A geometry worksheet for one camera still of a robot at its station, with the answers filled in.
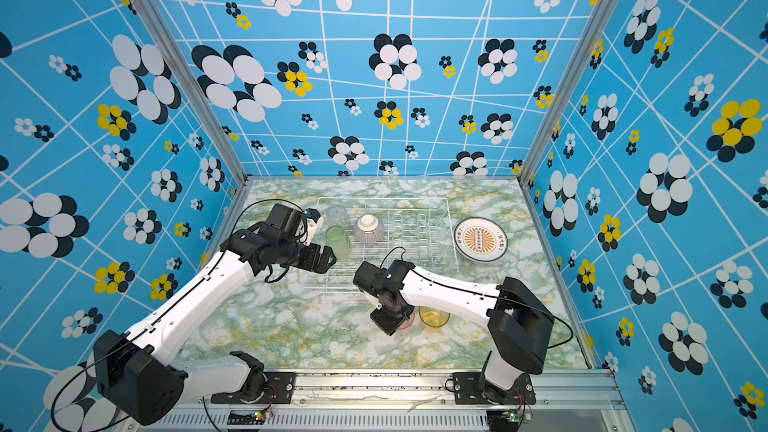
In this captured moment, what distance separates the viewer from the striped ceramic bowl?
0.98 metres

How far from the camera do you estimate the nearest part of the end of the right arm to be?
57 centimetres

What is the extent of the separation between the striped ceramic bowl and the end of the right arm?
30cm
